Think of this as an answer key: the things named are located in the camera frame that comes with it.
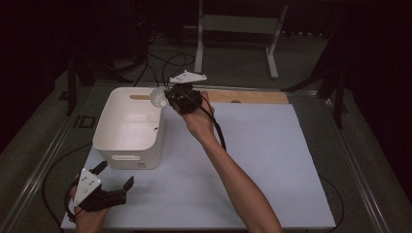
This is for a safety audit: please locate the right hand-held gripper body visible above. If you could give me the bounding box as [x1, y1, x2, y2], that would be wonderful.
[164, 70, 208, 116]

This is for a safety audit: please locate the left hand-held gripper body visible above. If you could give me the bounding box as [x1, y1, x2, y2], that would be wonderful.
[73, 167, 128, 214]

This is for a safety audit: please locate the white feather shuttlecock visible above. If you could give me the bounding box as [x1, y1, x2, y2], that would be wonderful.
[150, 86, 169, 110]

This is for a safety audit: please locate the white plastic storage bin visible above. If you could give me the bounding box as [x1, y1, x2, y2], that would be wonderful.
[92, 86, 166, 170]

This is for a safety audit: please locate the person's right hand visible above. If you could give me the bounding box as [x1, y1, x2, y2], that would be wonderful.
[180, 90, 218, 146]

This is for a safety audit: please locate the person's left hand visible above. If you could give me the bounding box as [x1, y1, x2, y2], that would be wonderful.
[69, 183, 111, 233]

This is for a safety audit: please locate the black stand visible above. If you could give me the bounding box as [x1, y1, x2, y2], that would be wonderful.
[281, 32, 350, 130]
[66, 57, 134, 117]

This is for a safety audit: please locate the white metal stand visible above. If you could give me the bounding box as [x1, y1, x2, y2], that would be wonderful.
[184, 0, 290, 81]

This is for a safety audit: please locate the white table sheet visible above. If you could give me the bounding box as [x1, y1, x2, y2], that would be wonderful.
[60, 100, 337, 231]

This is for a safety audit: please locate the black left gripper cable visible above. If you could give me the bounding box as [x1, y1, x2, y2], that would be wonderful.
[41, 142, 95, 229]

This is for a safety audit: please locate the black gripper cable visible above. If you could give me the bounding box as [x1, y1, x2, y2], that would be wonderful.
[179, 91, 345, 232]
[41, 142, 95, 229]

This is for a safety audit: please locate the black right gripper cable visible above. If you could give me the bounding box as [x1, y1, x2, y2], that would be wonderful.
[179, 91, 345, 232]

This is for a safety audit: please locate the black floor cable bundle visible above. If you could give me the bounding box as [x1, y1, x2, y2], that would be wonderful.
[110, 18, 196, 89]

